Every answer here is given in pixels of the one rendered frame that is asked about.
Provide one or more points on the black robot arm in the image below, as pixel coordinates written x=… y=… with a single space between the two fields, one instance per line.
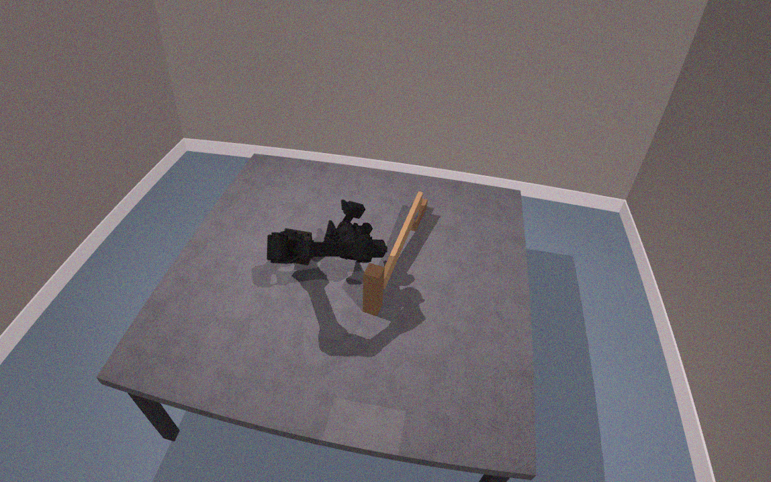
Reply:
x=281 y=245

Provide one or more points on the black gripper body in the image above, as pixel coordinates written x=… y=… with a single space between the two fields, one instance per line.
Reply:
x=345 y=227

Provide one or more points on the long wooden rail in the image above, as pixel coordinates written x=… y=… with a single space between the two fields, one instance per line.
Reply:
x=398 y=246

